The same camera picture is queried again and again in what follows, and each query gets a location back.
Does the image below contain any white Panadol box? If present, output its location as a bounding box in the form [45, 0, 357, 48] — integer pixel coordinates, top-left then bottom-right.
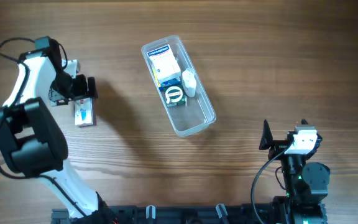
[74, 98, 94, 127]

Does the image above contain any blue VapoDrops box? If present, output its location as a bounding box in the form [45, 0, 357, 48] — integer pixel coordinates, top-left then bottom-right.
[152, 64, 181, 90]

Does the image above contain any white Hansaplast box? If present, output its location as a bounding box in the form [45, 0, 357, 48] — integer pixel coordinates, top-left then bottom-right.
[147, 44, 181, 83]

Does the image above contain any dark green round-logo box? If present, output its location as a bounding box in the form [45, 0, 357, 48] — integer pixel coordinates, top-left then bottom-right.
[164, 85, 186, 107]

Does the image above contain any clear plastic container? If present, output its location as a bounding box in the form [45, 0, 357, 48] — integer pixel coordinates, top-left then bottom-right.
[141, 35, 216, 137]

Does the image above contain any small white lotion bottle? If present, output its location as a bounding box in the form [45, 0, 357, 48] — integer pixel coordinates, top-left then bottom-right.
[181, 68, 197, 97]

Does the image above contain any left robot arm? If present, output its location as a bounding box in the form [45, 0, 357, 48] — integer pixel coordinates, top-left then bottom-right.
[0, 36, 115, 223]

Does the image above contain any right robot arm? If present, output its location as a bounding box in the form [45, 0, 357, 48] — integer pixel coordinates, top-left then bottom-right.
[250, 119, 331, 224]

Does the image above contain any right black cable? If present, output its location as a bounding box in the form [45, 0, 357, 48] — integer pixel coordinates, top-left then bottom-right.
[250, 146, 291, 224]

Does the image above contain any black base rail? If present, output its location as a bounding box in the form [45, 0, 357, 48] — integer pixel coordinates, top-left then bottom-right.
[50, 203, 328, 224]

